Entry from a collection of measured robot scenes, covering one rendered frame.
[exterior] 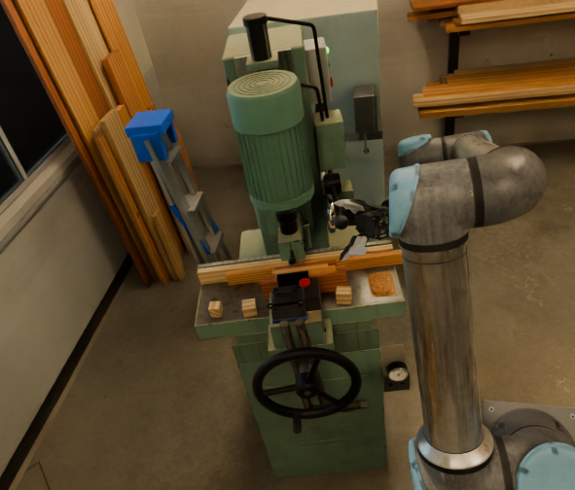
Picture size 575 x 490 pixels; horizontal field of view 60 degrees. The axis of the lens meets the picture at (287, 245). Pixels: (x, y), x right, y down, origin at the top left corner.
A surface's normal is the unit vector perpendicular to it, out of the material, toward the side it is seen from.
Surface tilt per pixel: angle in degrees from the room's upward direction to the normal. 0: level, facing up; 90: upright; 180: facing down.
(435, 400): 79
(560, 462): 44
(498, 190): 58
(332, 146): 90
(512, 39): 90
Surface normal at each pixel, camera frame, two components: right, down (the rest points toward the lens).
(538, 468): -0.17, -0.12
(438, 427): -0.66, 0.39
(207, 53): -0.13, 0.63
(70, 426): -0.15, -0.78
